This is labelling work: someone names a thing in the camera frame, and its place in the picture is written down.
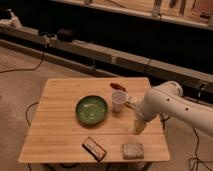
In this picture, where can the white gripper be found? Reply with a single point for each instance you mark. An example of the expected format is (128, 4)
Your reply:
(144, 113)

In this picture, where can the white sponge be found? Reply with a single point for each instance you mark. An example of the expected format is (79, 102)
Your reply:
(132, 151)

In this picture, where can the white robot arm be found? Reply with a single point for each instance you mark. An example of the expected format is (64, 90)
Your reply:
(167, 99)

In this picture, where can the white patterned box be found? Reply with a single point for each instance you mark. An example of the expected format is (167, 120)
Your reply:
(131, 102)

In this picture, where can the red brown object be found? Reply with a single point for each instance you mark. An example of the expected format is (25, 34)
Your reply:
(117, 87)

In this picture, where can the green bowl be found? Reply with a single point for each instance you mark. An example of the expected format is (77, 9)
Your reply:
(91, 110)

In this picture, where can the black and red box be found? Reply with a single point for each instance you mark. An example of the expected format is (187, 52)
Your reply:
(92, 147)

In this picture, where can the wooden table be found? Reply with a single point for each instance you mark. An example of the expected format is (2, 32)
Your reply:
(55, 135)

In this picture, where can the black device on ledge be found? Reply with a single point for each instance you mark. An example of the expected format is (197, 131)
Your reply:
(65, 35)

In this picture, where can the white object on ledge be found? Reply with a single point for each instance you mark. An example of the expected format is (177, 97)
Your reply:
(13, 21)

